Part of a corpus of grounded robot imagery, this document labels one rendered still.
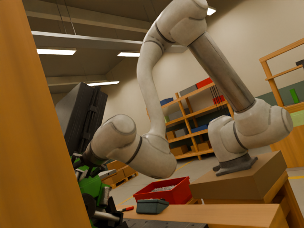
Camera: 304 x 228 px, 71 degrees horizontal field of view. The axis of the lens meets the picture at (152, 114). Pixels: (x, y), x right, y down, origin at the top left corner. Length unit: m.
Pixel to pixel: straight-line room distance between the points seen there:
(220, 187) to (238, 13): 5.77
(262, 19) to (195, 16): 5.43
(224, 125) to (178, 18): 0.55
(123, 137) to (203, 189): 0.66
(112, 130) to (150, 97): 0.26
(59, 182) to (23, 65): 0.16
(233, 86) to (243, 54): 5.39
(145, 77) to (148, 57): 0.10
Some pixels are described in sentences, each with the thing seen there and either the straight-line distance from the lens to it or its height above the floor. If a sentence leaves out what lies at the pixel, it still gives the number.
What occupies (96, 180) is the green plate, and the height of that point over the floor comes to 1.13.
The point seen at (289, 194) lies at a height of 0.75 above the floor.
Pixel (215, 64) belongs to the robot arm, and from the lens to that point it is 0.94.
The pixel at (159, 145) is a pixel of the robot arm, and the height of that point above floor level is 1.20.
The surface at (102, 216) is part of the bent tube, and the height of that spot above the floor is 1.00.
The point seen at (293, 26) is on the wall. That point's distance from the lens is 6.10.
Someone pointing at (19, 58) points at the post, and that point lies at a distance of 0.33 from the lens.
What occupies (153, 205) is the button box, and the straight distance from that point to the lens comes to 1.06.
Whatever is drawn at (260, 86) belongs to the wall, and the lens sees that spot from 6.21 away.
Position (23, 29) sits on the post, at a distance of 0.35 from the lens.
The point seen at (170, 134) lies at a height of 1.02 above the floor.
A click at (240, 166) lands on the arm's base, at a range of 1.12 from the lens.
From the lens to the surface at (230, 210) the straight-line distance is 0.87.
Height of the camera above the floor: 1.25
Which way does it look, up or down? 5 degrees up
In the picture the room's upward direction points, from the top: 19 degrees counter-clockwise
